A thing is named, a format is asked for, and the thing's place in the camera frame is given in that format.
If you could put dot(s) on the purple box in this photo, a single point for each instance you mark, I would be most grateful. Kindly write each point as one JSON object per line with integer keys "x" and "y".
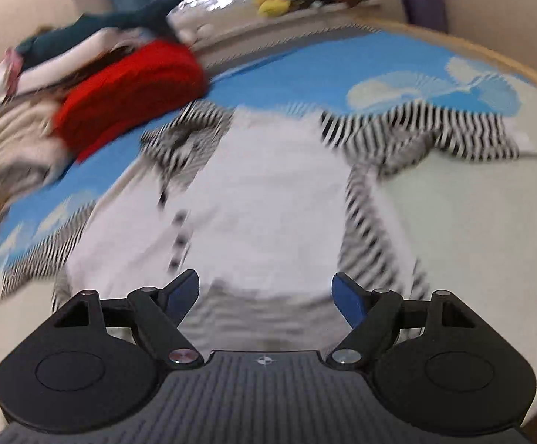
{"x": 423, "y": 7}

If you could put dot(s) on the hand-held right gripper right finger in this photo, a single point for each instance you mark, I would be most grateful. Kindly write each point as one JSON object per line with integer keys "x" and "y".
{"x": 349, "y": 297}

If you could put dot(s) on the blue cloud print bed sheet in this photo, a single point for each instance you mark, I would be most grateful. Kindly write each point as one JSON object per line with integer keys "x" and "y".
{"x": 291, "y": 71}

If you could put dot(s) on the wooden bed frame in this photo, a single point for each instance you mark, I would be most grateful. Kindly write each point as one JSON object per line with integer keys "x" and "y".
{"x": 481, "y": 49}

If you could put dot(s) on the beige folded clothes pile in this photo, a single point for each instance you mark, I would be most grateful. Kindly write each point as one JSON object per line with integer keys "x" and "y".
{"x": 14, "y": 145}

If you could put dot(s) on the white striped small shirt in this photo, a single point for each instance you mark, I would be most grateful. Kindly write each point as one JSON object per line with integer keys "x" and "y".
{"x": 273, "y": 185}

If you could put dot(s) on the white folded cloth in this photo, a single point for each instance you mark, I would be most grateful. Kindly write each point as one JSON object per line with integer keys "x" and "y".
{"x": 46, "y": 71}

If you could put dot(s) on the dark teal shark plush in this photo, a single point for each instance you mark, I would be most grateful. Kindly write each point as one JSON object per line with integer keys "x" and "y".
{"x": 65, "y": 40}

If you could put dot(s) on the red knitted garment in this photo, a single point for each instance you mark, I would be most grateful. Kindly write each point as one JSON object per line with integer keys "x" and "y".
{"x": 130, "y": 95}

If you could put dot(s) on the white windowsill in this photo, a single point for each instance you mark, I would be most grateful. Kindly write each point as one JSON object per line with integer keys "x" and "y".
{"x": 268, "y": 27}

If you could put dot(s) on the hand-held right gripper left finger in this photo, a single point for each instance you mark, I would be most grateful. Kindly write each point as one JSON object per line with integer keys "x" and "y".
{"x": 181, "y": 293}

